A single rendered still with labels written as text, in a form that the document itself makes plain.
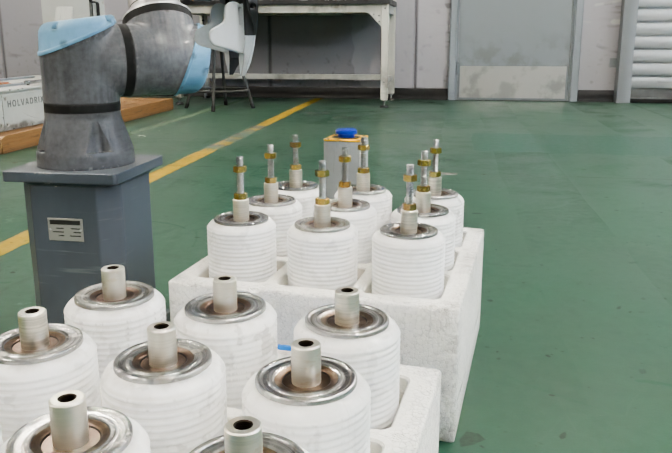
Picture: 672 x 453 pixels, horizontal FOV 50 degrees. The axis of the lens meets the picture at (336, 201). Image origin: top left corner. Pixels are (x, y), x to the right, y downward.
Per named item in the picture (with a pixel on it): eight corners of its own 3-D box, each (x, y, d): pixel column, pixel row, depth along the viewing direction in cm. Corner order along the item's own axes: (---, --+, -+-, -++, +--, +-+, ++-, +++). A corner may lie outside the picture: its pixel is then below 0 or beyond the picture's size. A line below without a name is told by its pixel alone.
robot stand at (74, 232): (19, 354, 116) (0, 171, 110) (77, 311, 134) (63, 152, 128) (128, 361, 114) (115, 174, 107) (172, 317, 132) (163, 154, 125)
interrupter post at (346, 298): (330, 328, 64) (330, 293, 63) (337, 318, 66) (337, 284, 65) (356, 331, 63) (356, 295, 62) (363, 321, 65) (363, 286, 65)
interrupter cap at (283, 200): (305, 201, 113) (305, 197, 113) (275, 211, 107) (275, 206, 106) (267, 196, 117) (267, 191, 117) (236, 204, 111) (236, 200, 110)
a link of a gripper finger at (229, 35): (207, 77, 92) (201, 3, 91) (250, 75, 95) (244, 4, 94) (215, 74, 90) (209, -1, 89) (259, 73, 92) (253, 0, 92)
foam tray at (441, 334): (174, 402, 101) (167, 280, 97) (272, 305, 138) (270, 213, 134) (454, 444, 91) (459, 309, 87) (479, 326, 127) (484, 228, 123)
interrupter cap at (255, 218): (203, 225, 99) (203, 220, 98) (231, 213, 105) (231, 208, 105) (252, 231, 96) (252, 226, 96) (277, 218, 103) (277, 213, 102)
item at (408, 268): (451, 353, 100) (456, 228, 96) (425, 382, 92) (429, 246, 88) (388, 340, 105) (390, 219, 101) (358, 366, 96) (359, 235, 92)
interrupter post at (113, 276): (97, 302, 70) (94, 270, 69) (111, 294, 72) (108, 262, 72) (119, 305, 69) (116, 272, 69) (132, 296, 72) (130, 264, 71)
